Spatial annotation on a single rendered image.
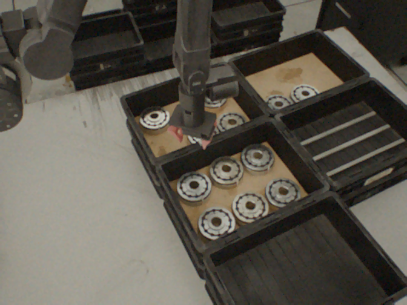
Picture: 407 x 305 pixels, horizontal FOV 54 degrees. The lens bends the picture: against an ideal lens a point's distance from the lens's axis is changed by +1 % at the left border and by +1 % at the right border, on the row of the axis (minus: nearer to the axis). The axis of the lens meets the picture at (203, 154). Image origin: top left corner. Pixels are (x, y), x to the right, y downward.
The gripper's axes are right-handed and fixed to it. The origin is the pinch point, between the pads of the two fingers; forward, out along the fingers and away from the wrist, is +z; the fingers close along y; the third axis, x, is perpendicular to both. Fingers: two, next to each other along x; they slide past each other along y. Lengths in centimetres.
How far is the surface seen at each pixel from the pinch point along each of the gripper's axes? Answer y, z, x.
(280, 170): -23.5, 22.9, -14.4
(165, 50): 56, 72, -109
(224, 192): -9.1, 23.0, -1.4
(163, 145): 15.1, 23.9, -12.5
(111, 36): 83, 62, -99
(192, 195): -0.9, 19.9, 4.1
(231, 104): -1.0, 24.0, -37.0
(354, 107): -42, 23, -49
